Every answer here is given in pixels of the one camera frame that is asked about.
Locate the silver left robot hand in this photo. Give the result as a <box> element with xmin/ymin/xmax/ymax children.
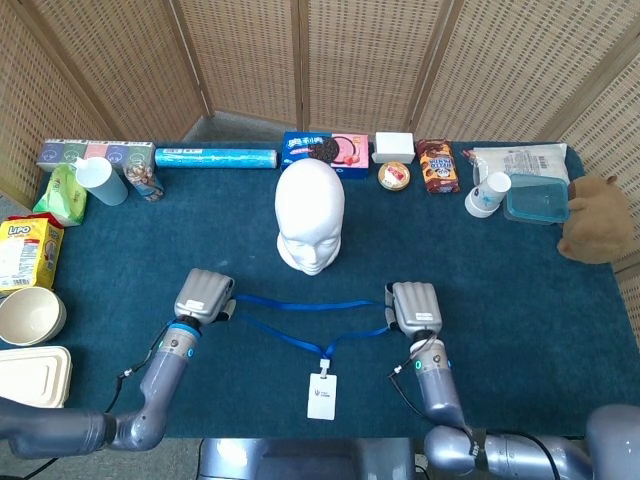
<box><xmin>173</xmin><ymin>268</ymin><xmax>238</xmax><ymax>326</ymax></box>

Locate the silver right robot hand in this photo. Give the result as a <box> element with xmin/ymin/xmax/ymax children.
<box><xmin>383</xmin><ymin>281</ymin><xmax>444</xmax><ymax>341</ymax></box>

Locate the blue lanyard with white badge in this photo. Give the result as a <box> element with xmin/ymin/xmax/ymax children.
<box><xmin>233</xmin><ymin>293</ymin><xmax>396</xmax><ymax>420</ymax></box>

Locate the teal tablecloth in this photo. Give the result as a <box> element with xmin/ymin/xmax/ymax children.
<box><xmin>0</xmin><ymin>139</ymin><xmax>640</xmax><ymax>441</ymax></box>

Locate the paper cup stack blue flower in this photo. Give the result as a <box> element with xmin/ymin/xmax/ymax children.
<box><xmin>464</xmin><ymin>171</ymin><xmax>513</xmax><ymax>220</ymax></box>

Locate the round gold tin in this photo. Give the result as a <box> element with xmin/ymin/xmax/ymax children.
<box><xmin>377</xmin><ymin>159</ymin><xmax>412</xmax><ymax>191</ymax></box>

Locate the white foam mannequin head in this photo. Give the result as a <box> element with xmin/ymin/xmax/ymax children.
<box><xmin>274</xmin><ymin>158</ymin><xmax>347</xmax><ymax>277</ymax></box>

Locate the blue cling film roll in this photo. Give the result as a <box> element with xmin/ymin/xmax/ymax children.
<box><xmin>154</xmin><ymin>146</ymin><xmax>279</xmax><ymax>170</ymax></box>

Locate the brown cookie package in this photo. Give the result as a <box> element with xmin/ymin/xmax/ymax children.
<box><xmin>415</xmin><ymin>138</ymin><xmax>461</xmax><ymax>195</ymax></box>

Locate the pale green plastic cup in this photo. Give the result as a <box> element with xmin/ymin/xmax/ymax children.
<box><xmin>73</xmin><ymin>156</ymin><xmax>129</xmax><ymax>207</ymax></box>

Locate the clear container with blue lid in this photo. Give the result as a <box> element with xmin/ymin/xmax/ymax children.
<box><xmin>503</xmin><ymin>173</ymin><xmax>571</xmax><ymax>226</ymax></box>

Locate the white paper box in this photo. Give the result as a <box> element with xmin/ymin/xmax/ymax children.
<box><xmin>374</xmin><ymin>131</ymin><xmax>416</xmax><ymax>165</ymax></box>

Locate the green wet wipes pack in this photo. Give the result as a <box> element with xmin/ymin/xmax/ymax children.
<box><xmin>32</xmin><ymin>164</ymin><xmax>89</xmax><ymax>227</ymax></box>

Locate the beige bowl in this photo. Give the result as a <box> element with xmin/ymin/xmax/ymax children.
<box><xmin>0</xmin><ymin>286</ymin><xmax>68</xmax><ymax>348</ymax></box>

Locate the yellow snack bag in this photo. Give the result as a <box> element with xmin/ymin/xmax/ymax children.
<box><xmin>0</xmin><ymin>212</ymin><xmax>65</xmax><ymax>294</ymax></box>

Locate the white plastic bag package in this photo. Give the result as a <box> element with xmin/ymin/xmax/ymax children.
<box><xmin>468</xmin><ymin>143</ymin><xmax>571</xmax><ymax>186</ymax></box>

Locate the blue pink cookie box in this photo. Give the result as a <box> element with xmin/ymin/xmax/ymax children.
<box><xmin>280</xmin><ymin>131</ymin><xmax>371</xmax><ymax>180</ymax></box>

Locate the beige lidded lunch box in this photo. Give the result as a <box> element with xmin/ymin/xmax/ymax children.
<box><xmin>0</xmin><ymin>345</ymin><xmax>73</xmax><ymax>409</ymax></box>

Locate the grey robot torso base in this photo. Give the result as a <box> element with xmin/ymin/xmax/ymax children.
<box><xmin>198</xmin><ymin>437</ymin><xmax>416</xmax><ymax>480</ymax></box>

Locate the brown plush toy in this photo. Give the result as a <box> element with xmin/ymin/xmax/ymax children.
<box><xmin>556</xmin><ymin>174</ymin><xmax>636</xmax><ymax>264</ymax></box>

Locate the long multicolour tea box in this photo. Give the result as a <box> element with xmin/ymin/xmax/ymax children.
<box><xmin>35</xmin><ymin>138</ymin><xmax>156</xmax><ymax>174</ymax></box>

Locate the wicker folding screen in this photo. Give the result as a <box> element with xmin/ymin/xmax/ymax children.
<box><xmin>0</xmin><ymin>0</ymin><xmax>640</xmax><ymax>351</ymax></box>

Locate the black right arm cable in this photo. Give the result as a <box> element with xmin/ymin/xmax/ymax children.
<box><xmin>388</xmin><ymin>364</ymin><xmax>566</xmax><ymax>464</ymax></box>

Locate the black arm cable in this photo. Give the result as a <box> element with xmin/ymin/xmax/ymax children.
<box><xmin>388</xmin><ymin>364</ymin><xmax>566</xmax><ymax>464</ymax></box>
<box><xmin>102</xmin><ymin>327</ymin><xmax>174</xmax><ymax>416</ymax></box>

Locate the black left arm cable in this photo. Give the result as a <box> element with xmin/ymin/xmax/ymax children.
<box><xmin>102</xmin><ymin>327</ymin><xmax>174</xmax><ymax>416</ymax></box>

